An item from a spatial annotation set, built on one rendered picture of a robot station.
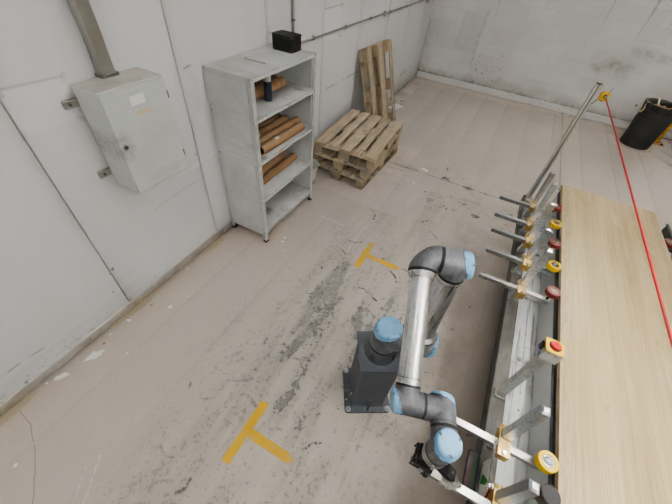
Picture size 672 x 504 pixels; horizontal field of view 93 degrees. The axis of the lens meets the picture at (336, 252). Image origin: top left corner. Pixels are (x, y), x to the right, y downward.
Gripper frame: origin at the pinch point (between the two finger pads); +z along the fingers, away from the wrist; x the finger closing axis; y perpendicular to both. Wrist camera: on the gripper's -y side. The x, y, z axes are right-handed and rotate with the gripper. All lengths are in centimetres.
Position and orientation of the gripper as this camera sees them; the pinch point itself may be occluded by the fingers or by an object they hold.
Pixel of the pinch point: (421, 468)
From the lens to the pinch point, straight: 161.4
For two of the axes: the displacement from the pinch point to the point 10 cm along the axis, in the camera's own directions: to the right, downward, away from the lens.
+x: -4.7, 6.1, -6.4
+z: -1.1, 6.8, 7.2
